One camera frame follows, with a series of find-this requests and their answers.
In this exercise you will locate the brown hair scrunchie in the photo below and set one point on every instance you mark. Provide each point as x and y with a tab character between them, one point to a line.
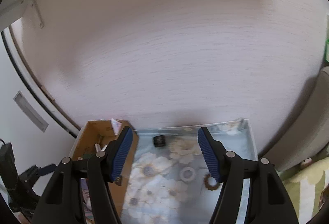
211	183

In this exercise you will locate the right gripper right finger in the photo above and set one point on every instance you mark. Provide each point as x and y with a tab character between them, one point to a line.
268	200

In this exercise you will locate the white tape roll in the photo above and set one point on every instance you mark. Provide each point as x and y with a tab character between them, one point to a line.
187	174

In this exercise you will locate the black small cap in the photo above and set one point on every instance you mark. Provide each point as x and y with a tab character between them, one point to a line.
159	141

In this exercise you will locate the green tissue box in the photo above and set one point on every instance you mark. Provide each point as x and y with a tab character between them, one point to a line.
326	51

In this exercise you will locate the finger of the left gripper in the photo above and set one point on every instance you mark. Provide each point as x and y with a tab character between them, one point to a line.
38	171

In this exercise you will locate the white plastic tray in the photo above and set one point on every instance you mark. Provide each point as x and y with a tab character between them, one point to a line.
235	135

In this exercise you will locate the white door with handle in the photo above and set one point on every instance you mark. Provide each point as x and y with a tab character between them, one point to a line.
39	132

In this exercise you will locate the brown cardboard box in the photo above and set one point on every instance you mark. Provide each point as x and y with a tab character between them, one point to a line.
101	132

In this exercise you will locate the grey sofa cushion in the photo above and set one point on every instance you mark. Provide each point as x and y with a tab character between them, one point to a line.
308	134

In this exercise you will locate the white shelf bracket right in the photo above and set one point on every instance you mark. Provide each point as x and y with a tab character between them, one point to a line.
34	13

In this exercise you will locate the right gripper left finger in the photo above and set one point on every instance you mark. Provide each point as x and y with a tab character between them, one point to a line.
61	201

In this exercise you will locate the yellow floral pillow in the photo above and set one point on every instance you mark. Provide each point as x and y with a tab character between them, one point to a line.
307	187

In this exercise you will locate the floral blue cloth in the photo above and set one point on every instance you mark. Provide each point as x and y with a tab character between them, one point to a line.
155	192

